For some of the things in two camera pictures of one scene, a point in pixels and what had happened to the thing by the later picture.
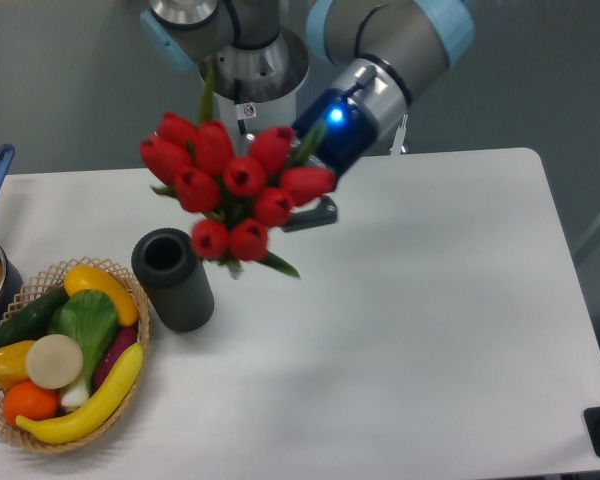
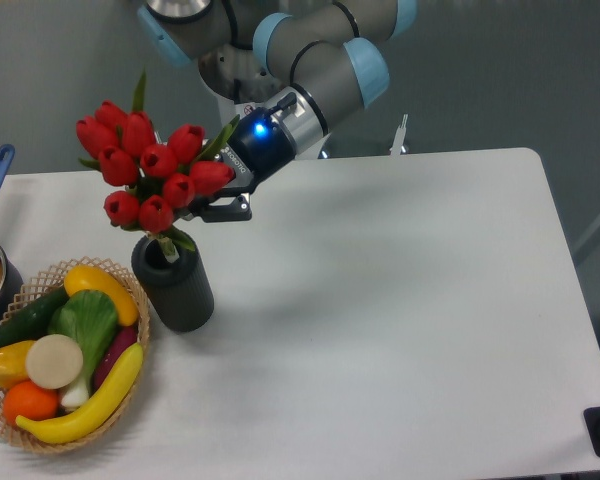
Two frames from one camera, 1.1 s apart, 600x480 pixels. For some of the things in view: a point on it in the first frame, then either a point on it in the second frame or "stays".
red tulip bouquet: x=244 y=186 -> x=166 y=173
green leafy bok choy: x=89 y=318 stays
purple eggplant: x=123 y=337 stays
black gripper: x=350 y=130 -> x=258 y=146
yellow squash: x=86 y=277 stays
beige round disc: x=54 y=361 stays
